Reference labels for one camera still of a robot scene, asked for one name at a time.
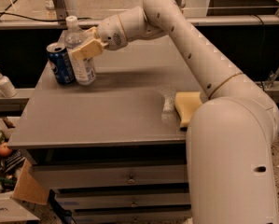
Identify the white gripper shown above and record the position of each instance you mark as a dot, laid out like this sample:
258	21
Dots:
109	32

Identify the clear plastic water bottle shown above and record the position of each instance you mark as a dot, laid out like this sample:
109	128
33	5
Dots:
84	69

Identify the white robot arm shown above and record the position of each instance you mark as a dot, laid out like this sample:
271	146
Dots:
229	137

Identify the blue pepsi can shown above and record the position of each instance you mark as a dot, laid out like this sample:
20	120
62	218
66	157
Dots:
60	64

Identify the white pump dispenser bottle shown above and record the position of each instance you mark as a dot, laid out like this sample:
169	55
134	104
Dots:
6	87

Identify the yellow sponge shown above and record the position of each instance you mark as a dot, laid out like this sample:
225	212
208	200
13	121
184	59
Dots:
186	103

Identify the grey drawer cabinet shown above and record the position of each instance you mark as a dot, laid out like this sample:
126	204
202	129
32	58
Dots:
85	142

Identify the orange fruit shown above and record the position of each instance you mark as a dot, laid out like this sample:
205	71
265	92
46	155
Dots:
5	151

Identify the top drawer knob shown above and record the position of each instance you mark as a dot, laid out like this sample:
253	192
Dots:
131	180

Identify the cardboard box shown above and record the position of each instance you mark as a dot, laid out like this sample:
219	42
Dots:
28	189

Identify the metal frame post left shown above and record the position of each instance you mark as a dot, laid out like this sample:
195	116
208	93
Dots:
60	8

